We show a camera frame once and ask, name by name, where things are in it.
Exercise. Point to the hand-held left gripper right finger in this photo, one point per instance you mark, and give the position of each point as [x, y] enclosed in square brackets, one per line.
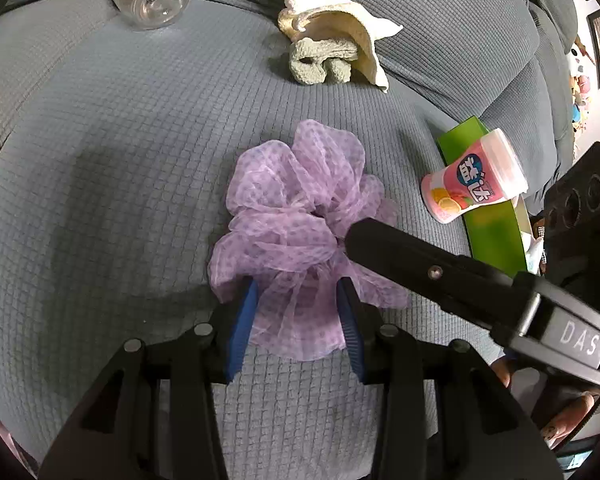
[352, 330]

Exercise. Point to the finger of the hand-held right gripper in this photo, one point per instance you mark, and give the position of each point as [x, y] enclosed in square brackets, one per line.
[405, 255]

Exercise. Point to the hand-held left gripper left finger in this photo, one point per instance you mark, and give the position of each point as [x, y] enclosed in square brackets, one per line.
[240, 330]

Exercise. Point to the green box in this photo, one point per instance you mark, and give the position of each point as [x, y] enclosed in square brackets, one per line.
[495, 235]

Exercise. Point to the purple mesh scrunchie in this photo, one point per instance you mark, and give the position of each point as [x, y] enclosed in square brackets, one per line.
[300, 200]

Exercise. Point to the person's right hand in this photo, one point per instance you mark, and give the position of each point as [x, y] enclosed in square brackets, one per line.
[570, 420]

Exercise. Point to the pink gum bottle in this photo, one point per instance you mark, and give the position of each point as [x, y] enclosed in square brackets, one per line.
[472, 180]

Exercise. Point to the grey sofa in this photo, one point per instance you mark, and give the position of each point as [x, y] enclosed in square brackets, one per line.
[130, 160]

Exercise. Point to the grey green cloth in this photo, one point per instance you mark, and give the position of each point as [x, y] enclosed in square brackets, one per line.
[320, 60]

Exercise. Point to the colourful plush toys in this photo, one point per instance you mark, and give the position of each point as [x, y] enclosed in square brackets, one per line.
[579, 90]

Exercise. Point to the cream towel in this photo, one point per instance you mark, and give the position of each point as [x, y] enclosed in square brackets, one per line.
[340, 20]

